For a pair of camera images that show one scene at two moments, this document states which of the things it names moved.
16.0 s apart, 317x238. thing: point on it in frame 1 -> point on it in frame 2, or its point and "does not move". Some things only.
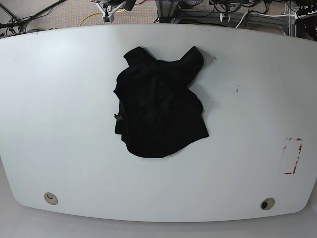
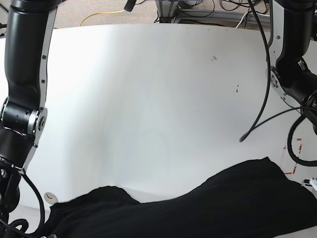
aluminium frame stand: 166,9 does not move
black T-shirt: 156,114 -> 255,199
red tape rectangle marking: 292,172 does not move
